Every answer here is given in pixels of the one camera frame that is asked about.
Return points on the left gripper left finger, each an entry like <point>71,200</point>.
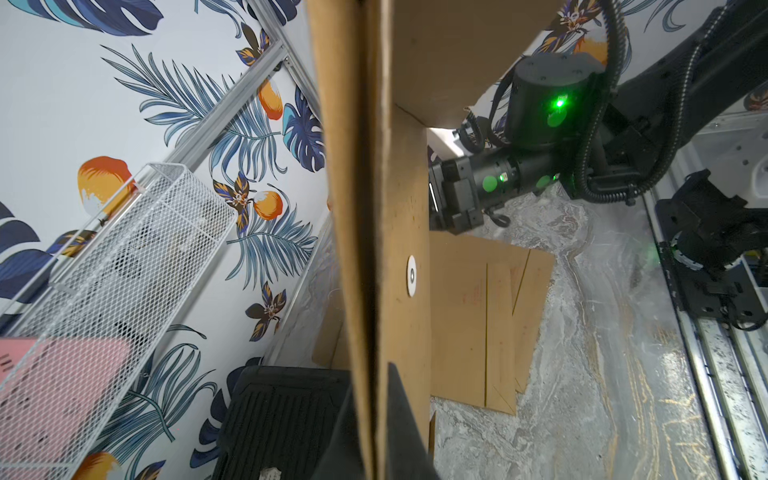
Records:
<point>342,459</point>

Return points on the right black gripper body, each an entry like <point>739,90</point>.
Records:
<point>463,192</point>

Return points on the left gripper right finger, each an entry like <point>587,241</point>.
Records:
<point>406,456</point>

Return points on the brown kraft file bag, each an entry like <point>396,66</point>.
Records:
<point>528,311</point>
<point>447,304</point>
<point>387,71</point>

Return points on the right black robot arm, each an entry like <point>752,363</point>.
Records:
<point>567,114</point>

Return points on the black plastic tool case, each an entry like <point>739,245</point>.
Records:
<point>279,422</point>

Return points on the pink triangular power strip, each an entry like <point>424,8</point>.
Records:
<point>50,390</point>

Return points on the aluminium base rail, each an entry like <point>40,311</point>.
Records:
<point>709,220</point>

